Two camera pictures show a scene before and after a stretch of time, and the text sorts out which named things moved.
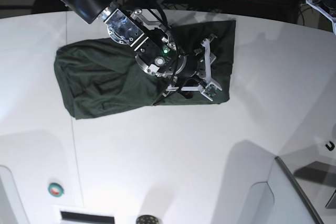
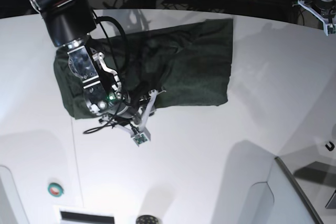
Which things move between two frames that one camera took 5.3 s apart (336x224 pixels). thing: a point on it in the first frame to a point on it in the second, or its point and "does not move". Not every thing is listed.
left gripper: x=192 y=67 to x=132 y=113
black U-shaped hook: x=333 y=146 does not move
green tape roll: x=55 y=190 does not move
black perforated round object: x=147 y=219 does not move
